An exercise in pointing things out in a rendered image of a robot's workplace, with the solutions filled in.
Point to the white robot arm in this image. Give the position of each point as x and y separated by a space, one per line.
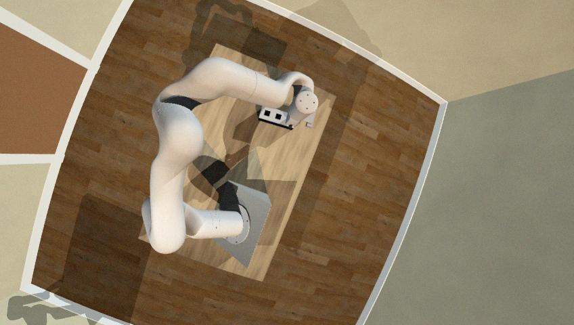
181 139

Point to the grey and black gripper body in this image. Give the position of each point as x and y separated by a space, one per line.
290 121

